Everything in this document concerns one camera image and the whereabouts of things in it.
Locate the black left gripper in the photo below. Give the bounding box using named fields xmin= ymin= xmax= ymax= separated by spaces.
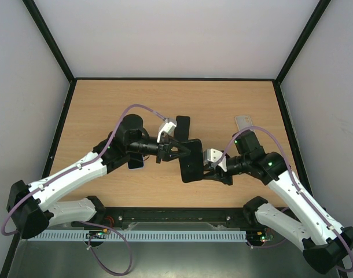
xmin=127 ymin=134 xmax=191 ymax=165

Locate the phone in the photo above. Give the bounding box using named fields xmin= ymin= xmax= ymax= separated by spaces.
xmin=179 ymin=139 xmax=204 ymax=183
xmin=128 ymin=153 xmax=144 ymax=170

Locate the black smartphone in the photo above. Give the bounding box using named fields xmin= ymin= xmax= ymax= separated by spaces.
xmin=174 ymin=115 xmax=190 ymax=142

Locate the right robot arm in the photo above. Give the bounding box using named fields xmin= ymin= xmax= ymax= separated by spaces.
xmin=203 ymin=128 xmax=353 ymax=274

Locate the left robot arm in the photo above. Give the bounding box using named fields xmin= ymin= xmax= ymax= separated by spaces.
xmin=6 ymin=114 xmax=191 ymax=239

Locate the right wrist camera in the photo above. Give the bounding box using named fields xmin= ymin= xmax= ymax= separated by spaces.
xmin=203 ymin=148 xmax=227 ymax=172

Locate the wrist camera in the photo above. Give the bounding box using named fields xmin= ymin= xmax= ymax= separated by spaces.
xmin=203 ymin=148 xmax=227 ymax=172
xmin=157 ymin=118 xmax=177 ymax=143

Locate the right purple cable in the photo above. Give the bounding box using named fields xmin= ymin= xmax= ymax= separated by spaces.
xmin=214 ymin=126 xmax=353 ymax=273

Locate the purple cable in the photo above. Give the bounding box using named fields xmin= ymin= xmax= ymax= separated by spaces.
xmin=214 ymin=126 xmax=353 ymax=273
xmin=1 ymin=104 xmax=168 ymax=276

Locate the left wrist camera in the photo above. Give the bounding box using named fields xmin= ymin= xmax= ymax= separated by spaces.
xmin=157 ymin=118 xmax=177 ymax=143

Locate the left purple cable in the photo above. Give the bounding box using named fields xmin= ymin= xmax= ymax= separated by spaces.
xmin=1 ymin=104 xmax=168 ymax=276

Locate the white slotted cable duct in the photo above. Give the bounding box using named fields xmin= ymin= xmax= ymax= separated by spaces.
xmin=30 ymin=230 xmax=247 ymax=243

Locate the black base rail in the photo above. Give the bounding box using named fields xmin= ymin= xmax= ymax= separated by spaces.
xmin=99 ymin=207 xmax=267 ymax=231

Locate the black enclosure frame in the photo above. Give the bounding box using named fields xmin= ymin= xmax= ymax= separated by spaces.
xmin=0 ymin=0 xmax=348 ymax=278

